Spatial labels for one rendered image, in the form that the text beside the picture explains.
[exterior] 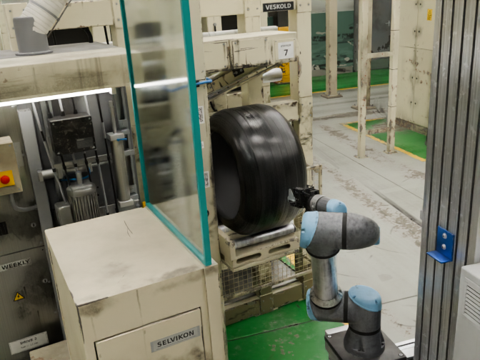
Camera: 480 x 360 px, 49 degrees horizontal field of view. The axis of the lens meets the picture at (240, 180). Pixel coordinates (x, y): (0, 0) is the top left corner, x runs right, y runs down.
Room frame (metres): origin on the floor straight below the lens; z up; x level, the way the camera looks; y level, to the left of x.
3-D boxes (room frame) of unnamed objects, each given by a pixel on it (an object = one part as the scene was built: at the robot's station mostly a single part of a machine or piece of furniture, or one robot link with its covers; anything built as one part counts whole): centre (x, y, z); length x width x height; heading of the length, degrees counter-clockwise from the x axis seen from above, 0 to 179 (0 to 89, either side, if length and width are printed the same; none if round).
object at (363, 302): (1.65, -0.42, 0.88); 0.13 x 0.12 x 0.14; 76
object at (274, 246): (2.25, -0.08, 0.83); 0.36 x 0.09 x 0.06; 116
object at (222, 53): (2.70, -0.01, 1.71); 0.61 x 0.25 x 0.15; 116
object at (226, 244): (2.30, 0.14, 0.90); 0.40 x 0.03 x 0.10; 26
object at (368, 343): (1.65, -0.42, 0.77); 0.15 x 0.15 x 0.10
